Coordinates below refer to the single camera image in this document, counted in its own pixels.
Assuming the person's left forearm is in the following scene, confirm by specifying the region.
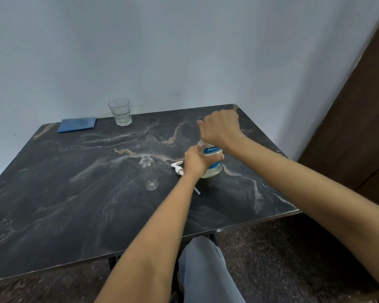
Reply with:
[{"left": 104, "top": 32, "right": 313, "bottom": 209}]
[{"left": 94, "top": 172, "right": 201, "bottom": 303}]

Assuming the person's left hand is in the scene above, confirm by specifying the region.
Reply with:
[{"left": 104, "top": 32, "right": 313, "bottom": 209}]
[{"left": 183, "top": 145, "right": 225, "bottom": 180}]

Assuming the white pump dispenser head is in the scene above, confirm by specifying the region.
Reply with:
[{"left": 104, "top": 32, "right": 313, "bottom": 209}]
[{"left": 171, "top": 161, "right": 201, "bottom": 195}]

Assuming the blue folded cloth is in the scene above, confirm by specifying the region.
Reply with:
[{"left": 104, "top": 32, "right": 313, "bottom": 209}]
[{"left": 57, "top": 117, "right": 97, "bottom": 133}]

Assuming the small clear glass bottle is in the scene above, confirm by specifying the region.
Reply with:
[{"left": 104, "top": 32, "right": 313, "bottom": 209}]
[{"left": 139, "top": 154, "right": 160, "bottom": 191}]

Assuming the clear bottle with blue label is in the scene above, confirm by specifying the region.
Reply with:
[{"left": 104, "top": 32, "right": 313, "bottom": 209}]
[{"left": 197, "top": 139, "right": 224, "bottom": 179}]

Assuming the person's right forearm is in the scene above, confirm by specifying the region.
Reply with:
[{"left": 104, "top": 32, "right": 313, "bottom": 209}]
[{"left": 226, "top": 132, "right": 379, "bottom": 296}]

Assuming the clear drinking glass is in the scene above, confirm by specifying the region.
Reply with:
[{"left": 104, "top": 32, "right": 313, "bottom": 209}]
[{"left": 108, "top": 98, "right": 133, "bottom": 127}]

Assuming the person's grey trouser leg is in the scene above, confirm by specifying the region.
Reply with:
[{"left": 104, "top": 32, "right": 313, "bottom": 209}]
[{"left": 177, "top": 236, "right": 247, "bottom": 303}]

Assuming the dark brown wooden door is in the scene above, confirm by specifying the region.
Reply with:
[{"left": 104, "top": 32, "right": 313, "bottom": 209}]
[{"left": 297, "top": 2, "right": 379, "bottom": 215}]

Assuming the person's right hand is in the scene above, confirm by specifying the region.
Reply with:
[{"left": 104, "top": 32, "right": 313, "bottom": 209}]
[{"left": 197, "top": 109, "right": 246, "bottom": 154}]

